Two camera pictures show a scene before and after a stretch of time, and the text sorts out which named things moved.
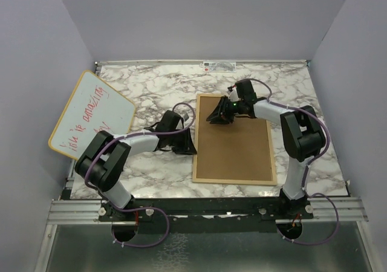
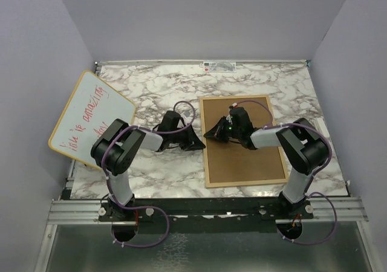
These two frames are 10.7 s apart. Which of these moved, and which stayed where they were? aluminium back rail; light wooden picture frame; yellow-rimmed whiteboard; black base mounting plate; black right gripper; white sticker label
Moved: black right gripper; light wooden picture frame
Stayed: aluminium back rail; black base mounting plate; white sticker label; yellow-rimmed whiteboard
